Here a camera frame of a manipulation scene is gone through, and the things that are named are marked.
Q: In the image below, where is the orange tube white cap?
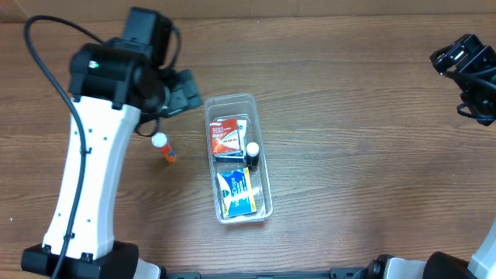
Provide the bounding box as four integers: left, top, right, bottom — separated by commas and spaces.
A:
152, 133, 177, 163

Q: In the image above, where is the red white small box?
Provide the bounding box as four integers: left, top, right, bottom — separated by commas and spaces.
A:
209, 118, 241, 157

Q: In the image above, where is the white blue plaster box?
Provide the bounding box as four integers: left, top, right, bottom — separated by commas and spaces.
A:
212, 118, 247, 162

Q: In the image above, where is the dark brown bottle white cap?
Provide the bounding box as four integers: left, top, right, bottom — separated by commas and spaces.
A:
246, 142, 260, 171

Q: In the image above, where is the blue yellow VapoDrops box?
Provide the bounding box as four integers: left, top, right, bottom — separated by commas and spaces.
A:
216, 167, 257, 218

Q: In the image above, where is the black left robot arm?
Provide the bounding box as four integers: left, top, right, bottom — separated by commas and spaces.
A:
21, 7, 202, 279

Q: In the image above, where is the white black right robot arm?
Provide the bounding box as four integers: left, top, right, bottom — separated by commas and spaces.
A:
353, 34, 495, 279

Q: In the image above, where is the clear plastic container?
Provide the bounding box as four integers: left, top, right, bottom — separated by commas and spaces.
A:
204, 93, 273, 224

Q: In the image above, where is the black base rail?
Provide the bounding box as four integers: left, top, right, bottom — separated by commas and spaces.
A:
164, 267, 367, 279

